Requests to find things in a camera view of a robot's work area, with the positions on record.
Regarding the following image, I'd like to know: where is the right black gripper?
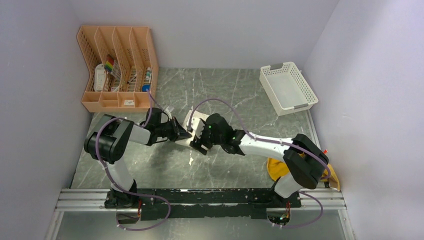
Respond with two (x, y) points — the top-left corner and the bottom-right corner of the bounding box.
(189, 121), (225, 155)

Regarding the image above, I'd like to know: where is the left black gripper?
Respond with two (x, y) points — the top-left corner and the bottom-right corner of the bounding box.
(156, 117), (192, 142)

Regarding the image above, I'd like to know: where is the yellow brown towel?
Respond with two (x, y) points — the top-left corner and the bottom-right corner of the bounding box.
(266, 153), (341, 198)

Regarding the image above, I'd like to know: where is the cream white towel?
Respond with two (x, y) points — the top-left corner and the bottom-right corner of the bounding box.
(175, 110), (209, 147)

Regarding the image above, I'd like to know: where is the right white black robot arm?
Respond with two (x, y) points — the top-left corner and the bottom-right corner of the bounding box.
(183, 111), (329, 207)

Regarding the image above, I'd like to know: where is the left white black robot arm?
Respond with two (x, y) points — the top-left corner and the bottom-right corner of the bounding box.
(83, 107), (192, 208)

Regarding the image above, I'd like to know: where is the blue capped white bottle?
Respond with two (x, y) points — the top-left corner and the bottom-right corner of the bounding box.
(141, 67), (153, 92)

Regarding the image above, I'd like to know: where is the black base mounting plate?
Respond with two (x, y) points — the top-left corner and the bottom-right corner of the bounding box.
(104, 188), (301, 222)

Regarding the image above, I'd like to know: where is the orange plastic file organizer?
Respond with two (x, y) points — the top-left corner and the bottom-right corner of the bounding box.
(76, 25), (159, 113)

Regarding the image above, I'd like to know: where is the white plastic basket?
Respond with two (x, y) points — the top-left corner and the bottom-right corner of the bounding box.
(259, 61), (319, 116)

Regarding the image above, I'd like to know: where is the white remote control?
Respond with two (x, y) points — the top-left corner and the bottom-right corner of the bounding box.
(93, 64), (107, 92)

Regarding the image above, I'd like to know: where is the rainbow coloured item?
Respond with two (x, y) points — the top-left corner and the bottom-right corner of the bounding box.
(104, 54), (115, 73)

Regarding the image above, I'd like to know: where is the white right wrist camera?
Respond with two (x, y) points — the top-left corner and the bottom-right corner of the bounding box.
(191, 118), (205, 138)

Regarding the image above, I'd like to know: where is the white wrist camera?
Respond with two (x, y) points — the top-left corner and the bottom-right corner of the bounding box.
(191, 118), (205, 138)
(164, 105), (175, 116)

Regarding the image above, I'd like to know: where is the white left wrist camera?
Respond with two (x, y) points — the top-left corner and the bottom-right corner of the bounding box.
(164, 105), (175, 116)

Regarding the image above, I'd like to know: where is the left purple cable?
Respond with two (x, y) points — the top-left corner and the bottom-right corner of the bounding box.
(95, 90), (172, 232)

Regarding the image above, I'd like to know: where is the purple cable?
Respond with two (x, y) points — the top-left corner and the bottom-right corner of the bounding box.
(187, 98), (332, 230)
(95, 90), (172, 232)

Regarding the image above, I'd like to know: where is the aluminium frame rail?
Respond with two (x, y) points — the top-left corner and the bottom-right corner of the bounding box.
(45, 188), (356, 240)

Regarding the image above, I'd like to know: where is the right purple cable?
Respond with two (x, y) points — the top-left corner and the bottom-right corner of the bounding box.
(187, 98), (332, 230)

